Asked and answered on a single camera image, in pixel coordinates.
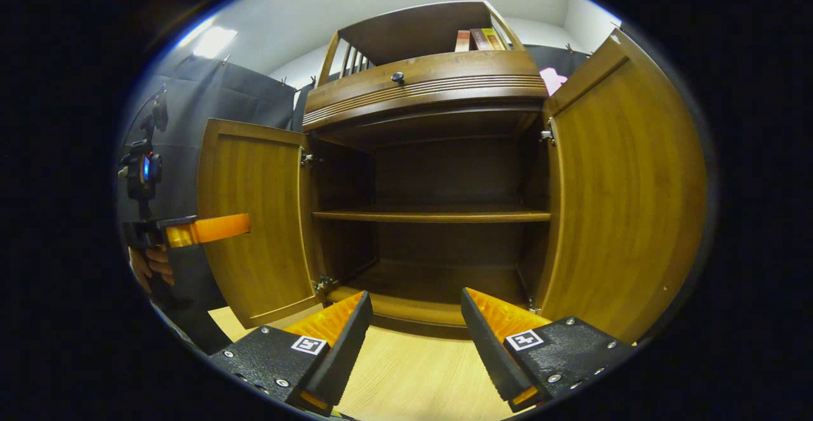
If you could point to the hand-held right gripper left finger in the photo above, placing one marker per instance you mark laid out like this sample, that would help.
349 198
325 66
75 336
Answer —
343 354

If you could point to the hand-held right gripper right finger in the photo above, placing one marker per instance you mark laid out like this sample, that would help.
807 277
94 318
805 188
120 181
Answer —
489 351

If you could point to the metal door hinge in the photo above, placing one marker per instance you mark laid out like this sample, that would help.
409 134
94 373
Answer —
533 307
324 283
307 157
547 134

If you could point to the wooden inner shelf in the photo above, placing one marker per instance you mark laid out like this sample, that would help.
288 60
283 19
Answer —
432 216

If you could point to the dark red book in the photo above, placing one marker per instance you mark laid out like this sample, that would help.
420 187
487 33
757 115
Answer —
480 40

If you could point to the wooden double-door shoe cabinet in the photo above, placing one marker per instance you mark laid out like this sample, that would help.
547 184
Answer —
432 91

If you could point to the rectangular ceiling light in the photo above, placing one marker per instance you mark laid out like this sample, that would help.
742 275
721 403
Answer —
215 42

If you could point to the black backdrop cloth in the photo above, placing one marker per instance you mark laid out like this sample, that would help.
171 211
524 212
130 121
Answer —
222 97

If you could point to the black round drawer knob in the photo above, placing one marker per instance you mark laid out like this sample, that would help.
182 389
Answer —
397 78

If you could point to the wooden shoe cabinet door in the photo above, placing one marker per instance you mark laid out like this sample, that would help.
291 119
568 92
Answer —
622 199
254 218

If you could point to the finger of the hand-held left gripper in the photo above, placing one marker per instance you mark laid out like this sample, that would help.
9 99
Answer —
209 229

